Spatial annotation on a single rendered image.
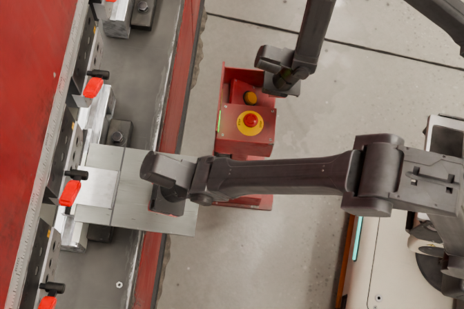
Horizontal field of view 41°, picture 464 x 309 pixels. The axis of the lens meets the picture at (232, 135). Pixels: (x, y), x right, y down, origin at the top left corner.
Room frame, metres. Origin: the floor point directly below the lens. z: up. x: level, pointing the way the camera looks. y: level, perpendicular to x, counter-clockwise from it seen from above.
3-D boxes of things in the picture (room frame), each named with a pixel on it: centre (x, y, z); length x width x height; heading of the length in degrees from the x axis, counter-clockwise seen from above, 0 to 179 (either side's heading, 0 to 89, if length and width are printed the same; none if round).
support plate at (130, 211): (0.33, 0.18, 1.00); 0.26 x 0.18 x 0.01; 90
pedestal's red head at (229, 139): (0.65, -0.03, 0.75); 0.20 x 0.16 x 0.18; 2
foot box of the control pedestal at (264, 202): (0.65, -0.06, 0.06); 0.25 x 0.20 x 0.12; 92
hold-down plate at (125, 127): (0.37, 0.27, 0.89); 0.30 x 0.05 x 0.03; 0
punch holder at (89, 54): (0.50, 0.33, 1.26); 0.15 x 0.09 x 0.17; 0
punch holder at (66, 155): (0.30, 0.33, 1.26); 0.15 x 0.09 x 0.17; 0
